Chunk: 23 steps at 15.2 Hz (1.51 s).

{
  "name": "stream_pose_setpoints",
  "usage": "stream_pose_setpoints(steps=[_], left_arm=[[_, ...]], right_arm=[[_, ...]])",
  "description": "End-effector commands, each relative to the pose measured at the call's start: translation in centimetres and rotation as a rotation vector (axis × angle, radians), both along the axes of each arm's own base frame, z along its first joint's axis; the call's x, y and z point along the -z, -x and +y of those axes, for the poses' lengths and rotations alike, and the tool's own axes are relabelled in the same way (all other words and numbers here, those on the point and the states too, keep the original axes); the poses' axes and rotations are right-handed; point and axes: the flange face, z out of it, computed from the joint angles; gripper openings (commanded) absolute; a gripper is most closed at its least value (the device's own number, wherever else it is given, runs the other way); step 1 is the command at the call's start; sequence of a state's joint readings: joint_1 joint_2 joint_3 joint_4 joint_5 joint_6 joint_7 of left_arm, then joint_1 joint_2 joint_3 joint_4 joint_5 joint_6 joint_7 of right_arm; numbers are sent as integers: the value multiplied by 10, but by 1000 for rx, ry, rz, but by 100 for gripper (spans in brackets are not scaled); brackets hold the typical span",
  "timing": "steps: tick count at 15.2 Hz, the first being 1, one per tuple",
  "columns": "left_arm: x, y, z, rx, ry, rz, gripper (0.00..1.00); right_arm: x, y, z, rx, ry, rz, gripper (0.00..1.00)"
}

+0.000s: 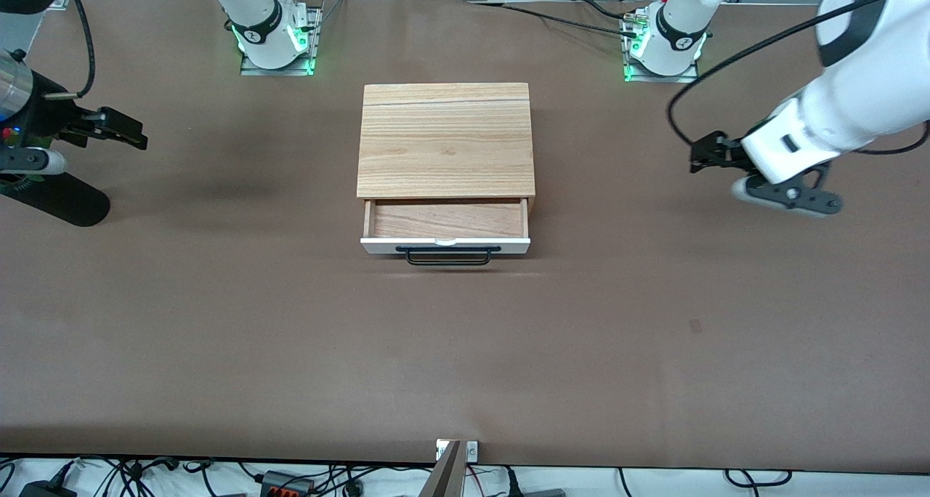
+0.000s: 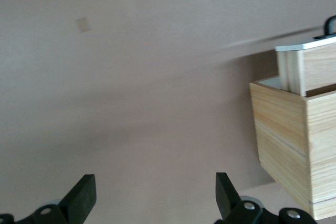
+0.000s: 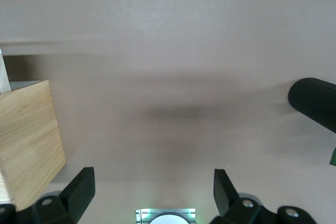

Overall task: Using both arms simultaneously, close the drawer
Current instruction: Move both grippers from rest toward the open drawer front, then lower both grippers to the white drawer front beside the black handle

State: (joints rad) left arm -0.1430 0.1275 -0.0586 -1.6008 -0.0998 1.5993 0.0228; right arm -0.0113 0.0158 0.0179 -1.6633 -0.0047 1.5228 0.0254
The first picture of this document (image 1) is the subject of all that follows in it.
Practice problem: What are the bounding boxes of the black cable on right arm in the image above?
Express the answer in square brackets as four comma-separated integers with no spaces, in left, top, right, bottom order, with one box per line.
[44,0,97,100]

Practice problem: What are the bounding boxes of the brown slanted support beam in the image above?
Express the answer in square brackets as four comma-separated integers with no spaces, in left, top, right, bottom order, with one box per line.
[418,441,466,497]

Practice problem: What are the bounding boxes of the black vase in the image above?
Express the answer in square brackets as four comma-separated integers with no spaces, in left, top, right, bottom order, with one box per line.
[0,169,111,227]

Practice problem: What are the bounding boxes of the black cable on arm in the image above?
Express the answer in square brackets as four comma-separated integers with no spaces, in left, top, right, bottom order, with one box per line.
[667,0,930,156]
[44,0,97,100]

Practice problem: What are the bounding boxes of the black metal drawer handle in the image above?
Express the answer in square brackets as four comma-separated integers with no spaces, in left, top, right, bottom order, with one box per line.
[396,246,502,267]

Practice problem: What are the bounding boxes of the black adapter with orange clips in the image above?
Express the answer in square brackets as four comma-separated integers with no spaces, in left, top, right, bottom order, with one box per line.
[262,471,315,497]

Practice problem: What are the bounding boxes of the light wooden drawer cabinet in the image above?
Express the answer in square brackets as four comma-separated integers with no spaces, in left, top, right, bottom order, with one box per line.
[356,83,538,218]

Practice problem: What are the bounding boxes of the long black table cable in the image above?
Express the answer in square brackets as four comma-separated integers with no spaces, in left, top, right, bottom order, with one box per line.
[465,0,647,36]

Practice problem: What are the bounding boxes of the wooden drawer with white front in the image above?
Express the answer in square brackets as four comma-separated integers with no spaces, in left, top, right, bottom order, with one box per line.
[360,198,531,256]

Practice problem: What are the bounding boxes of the black power adapter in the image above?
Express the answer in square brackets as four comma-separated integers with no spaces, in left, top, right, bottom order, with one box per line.
[18,479,77,497]

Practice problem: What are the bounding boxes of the black looped floor cable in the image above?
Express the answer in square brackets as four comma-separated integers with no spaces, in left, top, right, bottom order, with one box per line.
[725,469,794,489]

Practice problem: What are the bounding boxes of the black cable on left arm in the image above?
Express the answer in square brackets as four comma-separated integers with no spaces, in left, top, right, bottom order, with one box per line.
[667,0,930,156]

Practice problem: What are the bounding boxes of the large table cover mat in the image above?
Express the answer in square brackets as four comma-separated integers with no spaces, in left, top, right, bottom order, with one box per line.
[0,0,930,476]

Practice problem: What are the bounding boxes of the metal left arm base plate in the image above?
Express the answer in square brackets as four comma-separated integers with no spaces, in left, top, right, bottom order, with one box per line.
[623,10,702,84]

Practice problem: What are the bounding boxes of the short black table cable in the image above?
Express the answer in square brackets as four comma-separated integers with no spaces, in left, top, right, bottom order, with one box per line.
[573,0,629,22]

